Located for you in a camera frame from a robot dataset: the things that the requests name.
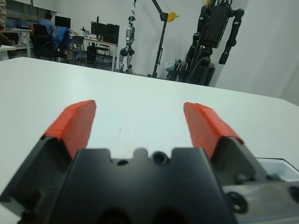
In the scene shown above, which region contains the white office desk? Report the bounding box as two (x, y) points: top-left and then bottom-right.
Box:
(69, 34), (119, 71)

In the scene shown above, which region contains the black computer monitor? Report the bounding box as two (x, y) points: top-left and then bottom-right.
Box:
(91, 21), (108, 40)
(106, 23), (121, 44)
(55, 15), (71, 28)

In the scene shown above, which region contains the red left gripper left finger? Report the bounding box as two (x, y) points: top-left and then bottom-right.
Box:
(0, 99), (97, 215)

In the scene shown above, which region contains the white desk with clutter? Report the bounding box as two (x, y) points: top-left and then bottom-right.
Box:
(0, 27), (33, 58)

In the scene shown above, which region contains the person in beige clothes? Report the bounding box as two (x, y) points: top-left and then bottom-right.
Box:
(0, 0), (7, 28)

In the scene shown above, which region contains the grey chair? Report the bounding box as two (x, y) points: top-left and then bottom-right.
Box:
(71, 35), (85, 62)

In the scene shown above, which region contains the person in dark clothes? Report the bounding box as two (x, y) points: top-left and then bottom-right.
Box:
(0, 25), (12, 47)

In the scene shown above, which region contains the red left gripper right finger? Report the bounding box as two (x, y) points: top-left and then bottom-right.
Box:
(184, 102), (268, 187)

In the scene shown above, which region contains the silver humanoid robot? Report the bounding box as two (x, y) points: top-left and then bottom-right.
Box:
(119, 15), (137, 73)

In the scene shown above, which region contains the grey green bag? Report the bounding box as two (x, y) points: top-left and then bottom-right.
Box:
(164, 60), (176, 73)

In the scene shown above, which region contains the black folded rack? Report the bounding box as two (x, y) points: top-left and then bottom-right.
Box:
(166, 59), (189, 82)

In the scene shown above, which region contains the black gantry stand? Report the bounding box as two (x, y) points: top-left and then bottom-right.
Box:
(147, 0), (176, 79)

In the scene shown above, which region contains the person in blue shirt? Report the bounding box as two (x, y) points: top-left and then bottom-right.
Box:
(38, 13), (56, 38)

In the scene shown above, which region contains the black humanoid robot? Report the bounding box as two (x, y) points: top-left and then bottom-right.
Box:
(186, 0), (245, 86)

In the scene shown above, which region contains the black office chair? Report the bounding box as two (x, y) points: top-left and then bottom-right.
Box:
(31, 23), (61, 62)

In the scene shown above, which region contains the blue jacket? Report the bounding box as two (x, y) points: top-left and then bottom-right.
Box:
(53, 27), (71, 51)

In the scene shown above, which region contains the black computer tower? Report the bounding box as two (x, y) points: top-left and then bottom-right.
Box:
(86, 45), (98, 63)

